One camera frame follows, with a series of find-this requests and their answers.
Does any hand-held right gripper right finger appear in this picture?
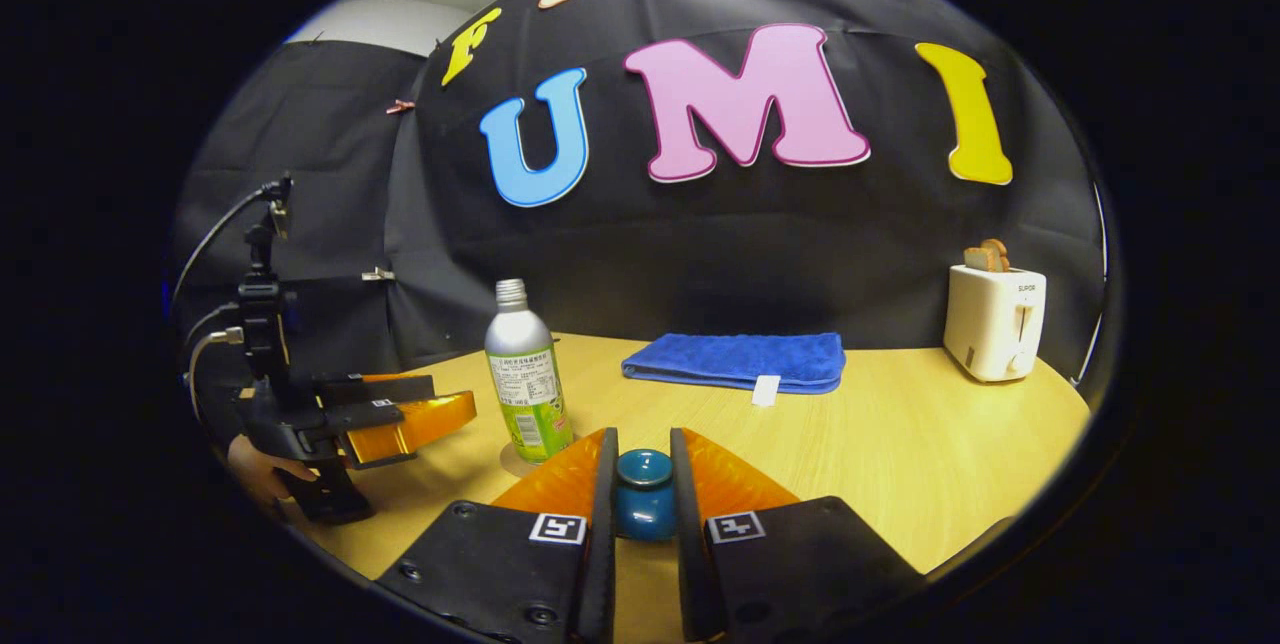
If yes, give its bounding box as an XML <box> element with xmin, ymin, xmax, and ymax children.
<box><xmin>668</xmin><ymin>427</ymin><xmax>926</xmax><ymax>644</ymax></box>

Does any white toaster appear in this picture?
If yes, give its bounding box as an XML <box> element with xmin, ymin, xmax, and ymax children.
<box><xmin>943</xmin><ymin>264</ymin><xmax>1048</xmax><ymax>383</ymax></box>

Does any black cable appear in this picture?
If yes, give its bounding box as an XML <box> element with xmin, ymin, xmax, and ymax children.
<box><xmin>170</xmin><ymin>182</ymin><xmax>273</xmax><ymax>325</ymax></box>

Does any blue teacup lid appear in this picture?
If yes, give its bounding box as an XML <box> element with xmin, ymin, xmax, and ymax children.
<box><xmin>612</xmin><ymin>448</ymin><xmax>677</xmax><ymax>541</ymax></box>

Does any round brown coaster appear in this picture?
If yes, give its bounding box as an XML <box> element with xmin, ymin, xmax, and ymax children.
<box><xmin>498</xmin><ymin>439</ymin><xmax>577</xmax><ymax>481</ymax></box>

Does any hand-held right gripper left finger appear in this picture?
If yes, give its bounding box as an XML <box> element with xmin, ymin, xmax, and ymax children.
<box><xmin>375</xmin><ymin>427</ymin><xmax>621</xmax><ymax>644</ymax></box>

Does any silver water bottle green label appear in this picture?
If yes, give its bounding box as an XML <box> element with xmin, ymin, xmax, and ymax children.
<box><xmin>484</xmin><ymin>278</ymin><xmax>575</xmax><ymax>465</ymax></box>

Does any blue folded towel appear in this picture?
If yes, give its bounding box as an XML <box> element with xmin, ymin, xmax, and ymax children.
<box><xmin>621</xmin><ymin>331</ymin><xmax>847</xmax><ymax>408</ymax></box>

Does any black backdrop cloth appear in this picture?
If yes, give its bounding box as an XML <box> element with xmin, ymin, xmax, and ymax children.
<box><xmin>170</xmin><ymin>0</ymin><xmax>1111</xmax><ymax>425</ymax></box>

